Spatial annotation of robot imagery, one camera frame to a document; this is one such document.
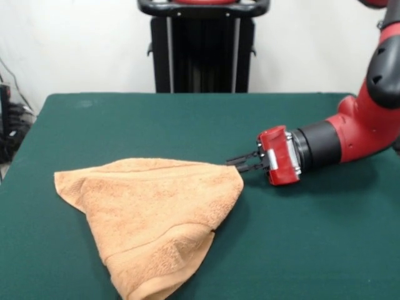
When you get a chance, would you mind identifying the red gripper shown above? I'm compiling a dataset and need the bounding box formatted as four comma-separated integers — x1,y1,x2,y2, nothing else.
226,125,302,187

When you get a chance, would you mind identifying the peach terry towel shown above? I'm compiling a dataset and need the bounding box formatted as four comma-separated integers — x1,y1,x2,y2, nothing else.
54,157,244,300

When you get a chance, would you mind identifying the dark green table cloth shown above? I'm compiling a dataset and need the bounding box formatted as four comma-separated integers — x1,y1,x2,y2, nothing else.
0,92,400,300

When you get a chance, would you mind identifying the black bag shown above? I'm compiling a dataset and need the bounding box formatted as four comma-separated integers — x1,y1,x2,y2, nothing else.
0,127,24,164

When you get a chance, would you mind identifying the black box with red mark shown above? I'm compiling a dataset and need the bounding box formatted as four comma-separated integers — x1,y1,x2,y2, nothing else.
0,83,13,138

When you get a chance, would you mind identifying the black robot pedestal with handle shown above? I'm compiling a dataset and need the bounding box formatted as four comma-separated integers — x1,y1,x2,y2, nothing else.
136,0,269,94

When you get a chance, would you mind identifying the black cable bundle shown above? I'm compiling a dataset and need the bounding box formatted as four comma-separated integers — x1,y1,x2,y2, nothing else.
7,102,36,126

